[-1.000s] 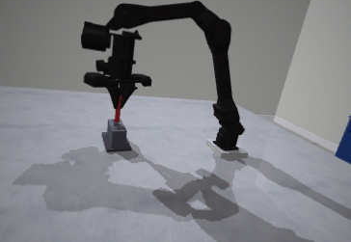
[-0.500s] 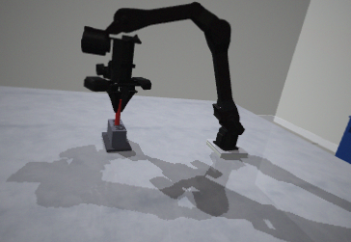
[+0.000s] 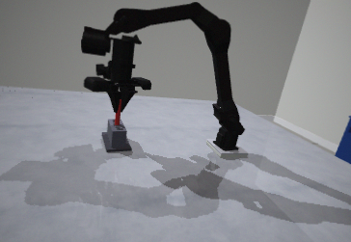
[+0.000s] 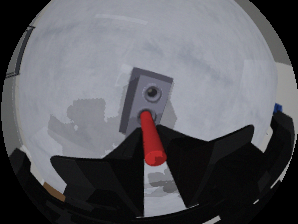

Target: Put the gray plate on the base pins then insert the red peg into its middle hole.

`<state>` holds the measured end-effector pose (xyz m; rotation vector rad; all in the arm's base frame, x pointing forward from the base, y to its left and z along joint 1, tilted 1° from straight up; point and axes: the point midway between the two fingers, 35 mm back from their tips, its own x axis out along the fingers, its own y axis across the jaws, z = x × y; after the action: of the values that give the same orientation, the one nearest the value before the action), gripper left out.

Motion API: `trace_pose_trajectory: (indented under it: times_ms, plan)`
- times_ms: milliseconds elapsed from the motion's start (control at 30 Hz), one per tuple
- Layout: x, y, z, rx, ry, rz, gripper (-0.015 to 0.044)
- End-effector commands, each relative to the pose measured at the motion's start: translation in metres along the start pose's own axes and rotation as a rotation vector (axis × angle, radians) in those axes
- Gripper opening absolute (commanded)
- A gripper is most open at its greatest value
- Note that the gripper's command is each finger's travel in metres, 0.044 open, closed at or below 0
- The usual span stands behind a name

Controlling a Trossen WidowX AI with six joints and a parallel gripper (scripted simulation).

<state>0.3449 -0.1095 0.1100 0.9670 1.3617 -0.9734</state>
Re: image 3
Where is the red peg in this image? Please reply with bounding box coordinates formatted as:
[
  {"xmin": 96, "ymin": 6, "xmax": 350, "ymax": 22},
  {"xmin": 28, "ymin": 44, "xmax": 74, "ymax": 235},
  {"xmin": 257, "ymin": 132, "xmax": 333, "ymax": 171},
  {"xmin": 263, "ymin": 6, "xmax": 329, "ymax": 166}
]
[{"xmin": 115, "ymin": 100, "xmax": 122, "ymax": 125}]

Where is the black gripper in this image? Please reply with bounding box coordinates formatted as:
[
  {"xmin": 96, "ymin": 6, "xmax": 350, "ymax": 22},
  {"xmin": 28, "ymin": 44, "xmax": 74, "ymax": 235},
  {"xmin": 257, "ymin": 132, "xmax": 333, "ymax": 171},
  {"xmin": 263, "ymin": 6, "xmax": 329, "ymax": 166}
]
[{"xmin": 83, "ymin": 58, "xmax": 151, "ymax": 113}]

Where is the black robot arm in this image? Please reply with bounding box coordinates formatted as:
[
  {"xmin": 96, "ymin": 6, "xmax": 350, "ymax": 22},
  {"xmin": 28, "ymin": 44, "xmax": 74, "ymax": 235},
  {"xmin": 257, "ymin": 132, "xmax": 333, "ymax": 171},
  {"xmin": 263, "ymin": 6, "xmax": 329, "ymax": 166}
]
[{"xmin": 81, "ymin": 2, "xmax": 245, "ymax": 150}]

